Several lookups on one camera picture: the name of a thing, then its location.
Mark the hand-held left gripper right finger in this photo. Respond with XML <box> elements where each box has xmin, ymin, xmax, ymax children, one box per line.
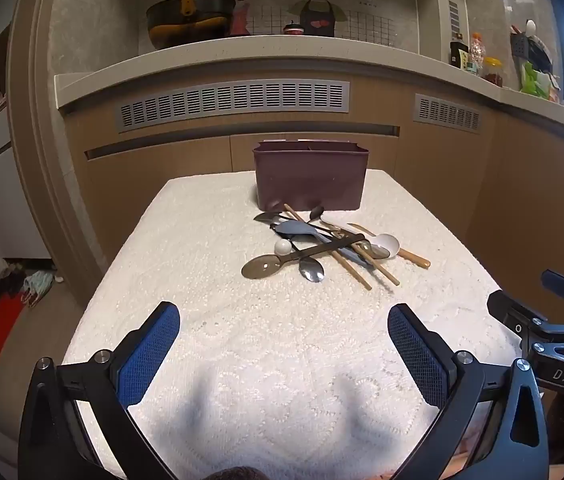
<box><xmin>387</xmin><ymin>303</ymin><xmax>549</xmax><ymax>480</ymax></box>

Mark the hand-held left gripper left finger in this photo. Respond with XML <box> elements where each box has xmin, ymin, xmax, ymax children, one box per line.
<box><xmin>18</xmin><ymin>301</ymin><xmax>181</xmax><ymax>480</ymax></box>

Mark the wooden chopstick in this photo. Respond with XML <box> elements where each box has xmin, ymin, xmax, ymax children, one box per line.
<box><xmin>319</xmin><ymin>218</ymin><xmax>401</xmax><ymax>286</ymax></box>
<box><xmin>283</xmin><ymin>203</ymin><xmax>373</xmax><ymax>290</ymax></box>

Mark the wooden spoon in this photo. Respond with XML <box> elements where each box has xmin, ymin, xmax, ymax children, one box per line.
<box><xmin>347</xmin><ymin>223</ymin><xmax>432</xmax><ymax>269</ymax></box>

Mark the small metal spoon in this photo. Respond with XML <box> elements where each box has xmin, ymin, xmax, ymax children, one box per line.
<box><xmin>292</xmin><ymin>250</ymin><xmax>326</xmax><ymax>284</ymax></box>

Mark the translucent brown plastic spoon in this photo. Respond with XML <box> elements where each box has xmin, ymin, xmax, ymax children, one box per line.
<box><xmin>241</xmin><ymin>234</ymin><xmax>367</xmax><ymax>280</ymax></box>

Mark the grey-blue plastic rice spoon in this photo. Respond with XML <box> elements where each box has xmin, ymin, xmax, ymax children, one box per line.
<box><xmin>274</xmin><ymin>219</ymin><xmax>350</xmax><ymax>242</ymax></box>

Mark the maroon plastic utensil holder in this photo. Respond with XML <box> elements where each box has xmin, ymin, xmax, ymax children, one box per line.
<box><xmin>253</xmin><ymin>140</ymin><xmax>369</xmax><ymax>212</ymax></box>

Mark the white lace tablecloth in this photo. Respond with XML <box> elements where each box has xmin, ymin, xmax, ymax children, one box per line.
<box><xmin>62</xmin><ymin>169</ymin><xmax>524</xmax><ymax>480</ymax></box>

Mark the pile of shoes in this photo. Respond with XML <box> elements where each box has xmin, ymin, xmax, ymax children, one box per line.
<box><xmin>0</xmin><ymin>259</ymin><xmax>58</xmax><ymax>309</ymax></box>

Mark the green plastic bag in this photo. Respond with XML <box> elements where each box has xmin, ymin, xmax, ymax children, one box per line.
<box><xmin>519</xmin><ymin>62</ymin><xmax>561</xmax><ymax>105</ymax></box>

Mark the short grey vent grille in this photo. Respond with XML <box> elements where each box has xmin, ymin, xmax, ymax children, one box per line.
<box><xmin>413</xmin><ymin>93</ymin><xmax>482</xmax><ymax>135</ymax></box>

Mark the jar with yellow lid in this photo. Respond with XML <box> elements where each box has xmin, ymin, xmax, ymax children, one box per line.
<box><xmin>482</xmin><ymin>56</ymin><xmax>506</xmax><ymax>89</ymax></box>

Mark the black plastic basket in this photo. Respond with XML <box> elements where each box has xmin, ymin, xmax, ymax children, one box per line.
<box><xmin>509</xmin><ymin>21</ymin><xmax>556</xmax><ymax>74</ymax></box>

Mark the clear bottle orange cap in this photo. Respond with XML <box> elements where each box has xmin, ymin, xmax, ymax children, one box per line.
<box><xmin>468</xmin><ymin>32</ymin><xmax>487</xmax><ymax>76</ymax></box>

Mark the dark sauce bottle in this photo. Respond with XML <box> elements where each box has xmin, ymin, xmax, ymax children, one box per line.
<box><xmin>449</xmin><ymin>32</ymin><xmax>471</xmax><ymax>69</ymax></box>

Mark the long grey vent grille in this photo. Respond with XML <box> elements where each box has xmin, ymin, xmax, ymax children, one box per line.
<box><xmin>118</xmin><ymin>80</ymin><xmax>351</xmax><ymax>134</ymax></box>

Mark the beige stone countertop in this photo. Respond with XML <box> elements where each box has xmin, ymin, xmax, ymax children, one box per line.
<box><xmin>54</xmin><ymin>35</ymin><xmax>564</xmax><ymax>161</ymax></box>

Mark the black wok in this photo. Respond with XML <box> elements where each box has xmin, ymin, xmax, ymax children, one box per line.
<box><xmin>146</xmin><ymin>0</ymin><xmax>237</xmax><ymax>51</ymax></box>

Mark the yellow black kitchen tool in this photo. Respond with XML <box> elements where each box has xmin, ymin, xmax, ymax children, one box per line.
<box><xmin>174</xmin><ymin>0</ymin><xmax>201</xmax><ymax>25</ymax></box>

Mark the beige duct column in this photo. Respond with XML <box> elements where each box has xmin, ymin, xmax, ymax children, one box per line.
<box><xmin>428</xmin><ymin>0</ymin><xmax>474</xmax><ymax>63</ymax></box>

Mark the cartoon wall poster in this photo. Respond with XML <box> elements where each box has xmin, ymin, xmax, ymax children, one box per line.
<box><xmin>166</xmin><ymin>0</ymin><xmax>420</xmax><ymax>54</ymax></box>

